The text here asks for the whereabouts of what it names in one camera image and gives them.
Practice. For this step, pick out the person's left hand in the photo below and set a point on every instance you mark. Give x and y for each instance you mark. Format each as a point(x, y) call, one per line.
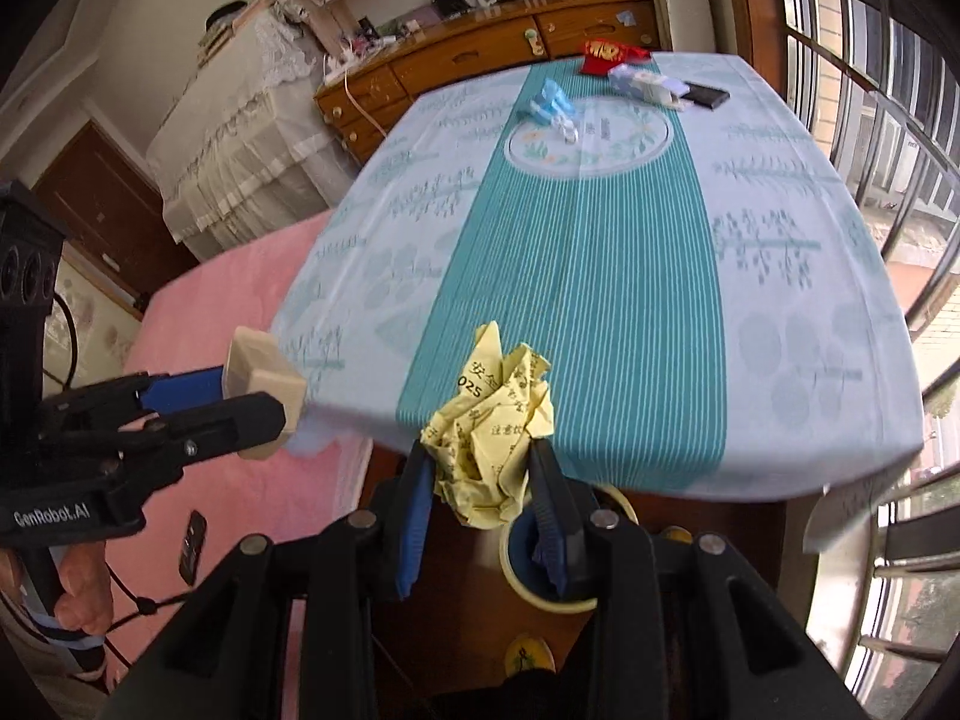
point(82, 592)

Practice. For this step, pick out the person's left forearm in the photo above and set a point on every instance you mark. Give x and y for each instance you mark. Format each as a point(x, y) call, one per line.
point(71, 660)

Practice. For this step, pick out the teal striped tablecloth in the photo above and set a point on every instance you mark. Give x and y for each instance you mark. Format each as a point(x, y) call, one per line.
point(637, 277)

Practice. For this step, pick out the red packet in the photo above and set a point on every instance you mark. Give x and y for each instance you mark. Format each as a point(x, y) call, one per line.
point(604, 56)

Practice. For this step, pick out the yellow paper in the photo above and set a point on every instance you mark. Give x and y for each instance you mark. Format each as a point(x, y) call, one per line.
point(487, 427)

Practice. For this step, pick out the black remote control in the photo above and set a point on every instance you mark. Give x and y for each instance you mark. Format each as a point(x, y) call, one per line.
point(193, 546)

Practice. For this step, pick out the flat black packet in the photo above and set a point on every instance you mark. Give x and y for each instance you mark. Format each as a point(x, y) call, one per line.
point(705, 95)

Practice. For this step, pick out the blue face mask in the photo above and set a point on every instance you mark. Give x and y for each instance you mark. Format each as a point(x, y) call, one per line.
point(553, 97)

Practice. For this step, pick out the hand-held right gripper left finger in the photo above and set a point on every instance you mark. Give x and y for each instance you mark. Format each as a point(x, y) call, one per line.
point(416, 532)

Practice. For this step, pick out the brown wooden door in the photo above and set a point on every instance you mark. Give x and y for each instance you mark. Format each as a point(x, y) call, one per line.
point(97, 195)

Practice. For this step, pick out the wooden cabinet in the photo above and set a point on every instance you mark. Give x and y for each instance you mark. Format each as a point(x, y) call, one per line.
point(465, 52)

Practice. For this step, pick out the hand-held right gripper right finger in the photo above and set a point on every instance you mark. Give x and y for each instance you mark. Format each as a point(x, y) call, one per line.
point(555, 532)

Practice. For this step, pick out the white lace furniture cover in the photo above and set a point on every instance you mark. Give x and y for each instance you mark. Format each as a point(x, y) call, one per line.
point(240, 135)

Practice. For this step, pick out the blue and white carton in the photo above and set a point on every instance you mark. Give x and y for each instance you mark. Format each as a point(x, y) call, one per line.
point(637, 82)

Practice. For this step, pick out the metal window grille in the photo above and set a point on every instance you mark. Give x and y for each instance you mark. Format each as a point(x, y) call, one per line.
point(862, 90)

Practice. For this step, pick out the blue bin with yellow rim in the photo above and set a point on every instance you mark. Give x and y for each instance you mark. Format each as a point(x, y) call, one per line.
point(525, 562)

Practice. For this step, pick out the yellow round object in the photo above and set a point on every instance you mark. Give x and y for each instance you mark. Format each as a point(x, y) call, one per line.
point(529, 656)

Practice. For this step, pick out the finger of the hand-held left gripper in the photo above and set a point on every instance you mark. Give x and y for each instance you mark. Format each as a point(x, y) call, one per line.
point(225, 424)
point(187, 386)

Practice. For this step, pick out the wooden window frame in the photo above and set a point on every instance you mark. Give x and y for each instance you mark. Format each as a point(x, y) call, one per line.
point(750, 15)

